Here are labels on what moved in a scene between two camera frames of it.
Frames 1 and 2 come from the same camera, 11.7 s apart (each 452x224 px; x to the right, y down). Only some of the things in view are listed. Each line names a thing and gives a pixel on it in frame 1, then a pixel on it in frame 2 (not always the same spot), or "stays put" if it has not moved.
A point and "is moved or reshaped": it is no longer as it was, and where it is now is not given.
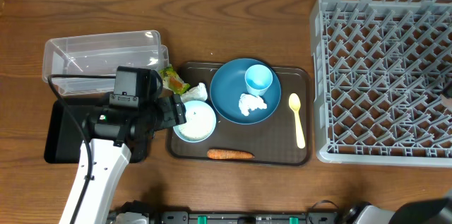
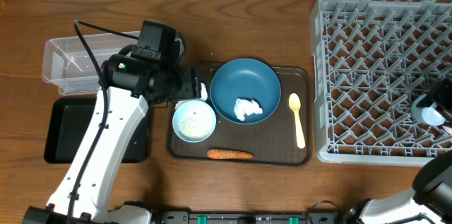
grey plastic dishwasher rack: [381, 61] stays put
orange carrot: [224, 154] stays put
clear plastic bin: [100, 54] stays put
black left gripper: [171, 113] -> [188, 87]
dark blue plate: [229, 84] stays put
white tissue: [248, 102] is moved or reshaped
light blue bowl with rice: [200, 122] stays put
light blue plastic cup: [258, 78] -> [431, 115]
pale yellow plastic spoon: [294, 102] stays put
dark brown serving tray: [283, 138] stays put
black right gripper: [448, 91] -> [439, 96]
